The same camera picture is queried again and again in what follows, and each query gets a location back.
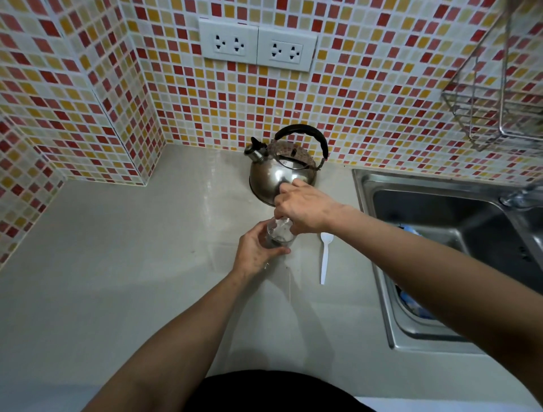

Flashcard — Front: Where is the steel kettle black handle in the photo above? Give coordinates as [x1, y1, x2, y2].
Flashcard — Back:
[244, 123, 330, 208]

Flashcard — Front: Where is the chrome faucet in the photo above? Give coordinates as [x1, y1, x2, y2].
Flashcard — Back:
[498, 186, 543, 209]

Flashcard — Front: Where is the metal wire wall rack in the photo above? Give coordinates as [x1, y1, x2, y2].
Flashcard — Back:
[440, 0, 543, 153]

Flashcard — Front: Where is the stainless steel sink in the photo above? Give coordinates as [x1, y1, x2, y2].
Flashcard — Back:
[351, 168, 543, 355]

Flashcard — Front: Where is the person's left forearm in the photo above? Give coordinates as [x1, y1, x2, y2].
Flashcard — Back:
[83, 267, 255, 412]

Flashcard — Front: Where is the person's black shirt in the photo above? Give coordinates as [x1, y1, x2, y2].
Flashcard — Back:
[182, 370, 376, 412]

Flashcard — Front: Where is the clear drinking glass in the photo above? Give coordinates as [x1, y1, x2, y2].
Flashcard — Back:
[264, 216, 296, 251]

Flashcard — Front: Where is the person's left hand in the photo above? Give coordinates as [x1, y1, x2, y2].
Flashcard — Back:
[231, 218, 292, 282]

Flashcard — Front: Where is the person's right hand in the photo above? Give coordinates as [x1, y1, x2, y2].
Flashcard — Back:
[273, 178, 345, 237]

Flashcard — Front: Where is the white plastic spoon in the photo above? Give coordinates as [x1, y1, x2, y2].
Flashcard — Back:
[319, 232, 335, 286]

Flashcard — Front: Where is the person's right forearm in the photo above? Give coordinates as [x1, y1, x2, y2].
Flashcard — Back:
[326, 203, 543, 406]

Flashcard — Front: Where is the blue white dish cloth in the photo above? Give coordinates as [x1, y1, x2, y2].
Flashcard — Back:
[394, 224, 438, 321]

